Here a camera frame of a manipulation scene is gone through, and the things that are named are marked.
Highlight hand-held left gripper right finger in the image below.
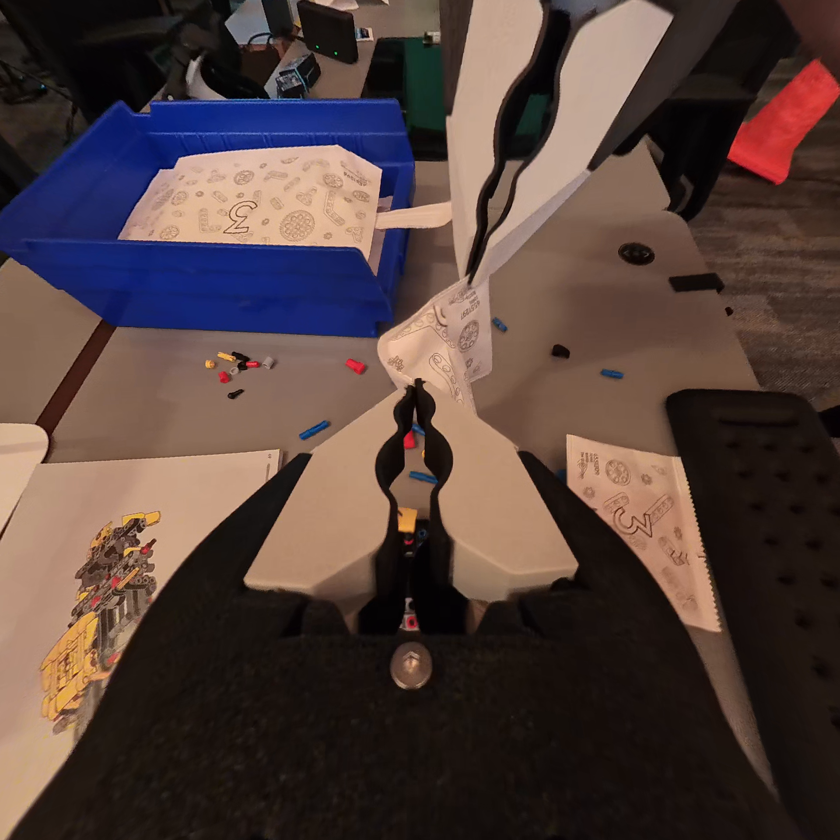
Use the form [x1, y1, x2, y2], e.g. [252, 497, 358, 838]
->
[415, 379, 580, 636]

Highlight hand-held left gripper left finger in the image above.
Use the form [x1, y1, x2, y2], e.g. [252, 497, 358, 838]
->
[243, 384, 416, 636]

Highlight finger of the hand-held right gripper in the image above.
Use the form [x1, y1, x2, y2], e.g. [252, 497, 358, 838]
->
[446, 0, 568, 277]
[471, 0, 677, 280]

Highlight white printed paper bag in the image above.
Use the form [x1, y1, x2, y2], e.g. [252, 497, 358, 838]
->
[377, 276, 494, 416]
[566, 433, 723, 634]
[118, 144, 454, 275]

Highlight instruction booklet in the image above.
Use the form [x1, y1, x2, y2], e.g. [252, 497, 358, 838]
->
[0, 449, 283, 765]

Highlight blue plastic bin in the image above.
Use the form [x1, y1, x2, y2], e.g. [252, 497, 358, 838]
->
[0, 98, 416, 339]

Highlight grey desk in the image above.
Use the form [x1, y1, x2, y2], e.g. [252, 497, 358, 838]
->
[0, 141, 778, 788]

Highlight orange traffic cone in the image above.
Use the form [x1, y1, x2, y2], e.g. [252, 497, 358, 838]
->
[727, 58, 840, 186]

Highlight black box green lights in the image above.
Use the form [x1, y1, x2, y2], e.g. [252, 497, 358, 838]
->
[297, 0, 361, 64]

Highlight small black blue device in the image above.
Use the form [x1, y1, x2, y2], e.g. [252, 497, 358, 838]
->
[274, 52, 322, 99]

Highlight black perforated pad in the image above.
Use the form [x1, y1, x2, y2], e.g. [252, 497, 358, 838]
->
[666, 388, 840, 821]

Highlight white and black device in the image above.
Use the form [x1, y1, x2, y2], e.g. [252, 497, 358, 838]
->
[185, 56, 270, 101]

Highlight white document stand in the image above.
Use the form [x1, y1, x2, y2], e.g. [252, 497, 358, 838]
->
[0, 423, 51, 532]

